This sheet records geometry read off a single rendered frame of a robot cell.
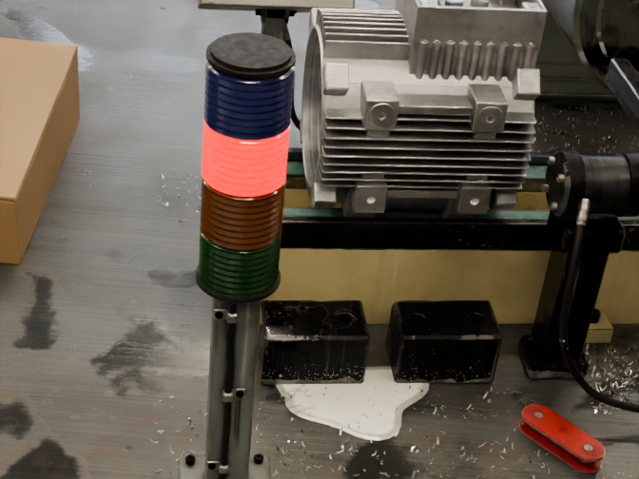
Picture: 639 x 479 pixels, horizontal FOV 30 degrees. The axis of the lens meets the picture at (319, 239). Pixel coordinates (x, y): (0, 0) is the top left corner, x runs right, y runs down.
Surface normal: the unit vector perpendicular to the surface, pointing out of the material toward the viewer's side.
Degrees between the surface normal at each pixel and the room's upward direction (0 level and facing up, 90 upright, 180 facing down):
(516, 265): 90
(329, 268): 90
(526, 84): 45
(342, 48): 88
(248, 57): 0
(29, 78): 3
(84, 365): 0
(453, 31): 90
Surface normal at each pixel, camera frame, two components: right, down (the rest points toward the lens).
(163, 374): 0.08, -0.82
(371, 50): 0.11, 0.54
